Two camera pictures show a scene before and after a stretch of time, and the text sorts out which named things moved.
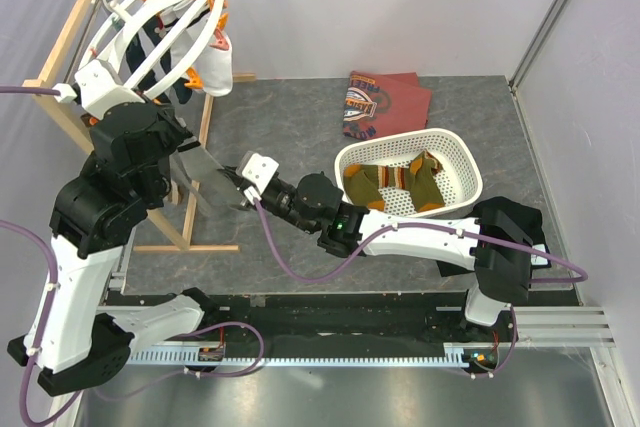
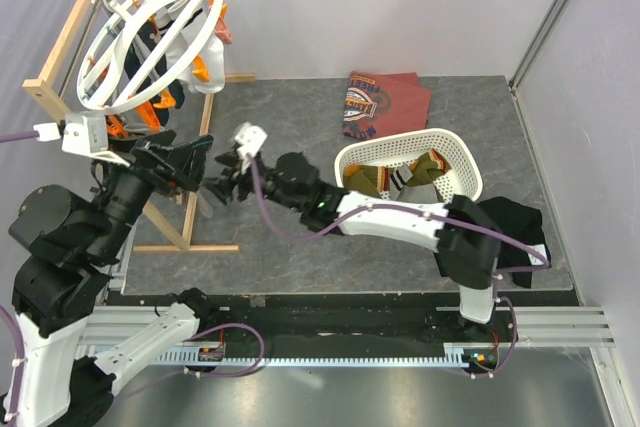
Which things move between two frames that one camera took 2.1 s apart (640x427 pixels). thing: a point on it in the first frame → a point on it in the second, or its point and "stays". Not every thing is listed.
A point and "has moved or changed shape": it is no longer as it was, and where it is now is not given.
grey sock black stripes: (213, 186) has moved or changed shape
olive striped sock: (362, 183) stays
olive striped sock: (425, 192) has moved or changed shape
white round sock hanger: (156, 37) stays
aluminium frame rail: (554, 327) stays
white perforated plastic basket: (460, 182) stays
